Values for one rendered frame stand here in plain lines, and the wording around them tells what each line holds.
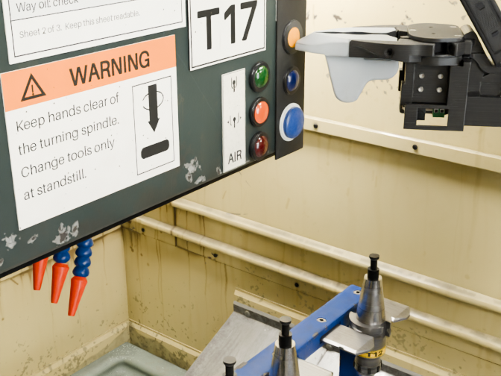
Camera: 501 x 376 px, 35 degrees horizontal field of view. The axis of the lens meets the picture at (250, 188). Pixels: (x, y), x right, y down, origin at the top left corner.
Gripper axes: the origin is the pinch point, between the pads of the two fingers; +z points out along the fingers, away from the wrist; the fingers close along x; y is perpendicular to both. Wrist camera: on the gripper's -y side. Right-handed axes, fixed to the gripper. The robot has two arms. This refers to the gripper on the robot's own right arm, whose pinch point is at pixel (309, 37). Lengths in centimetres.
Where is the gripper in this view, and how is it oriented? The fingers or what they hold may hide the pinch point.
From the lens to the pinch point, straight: 72.6
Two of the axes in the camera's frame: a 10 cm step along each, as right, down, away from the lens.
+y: 0.0, 9.3, 3.7
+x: 1.3, -3.7, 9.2
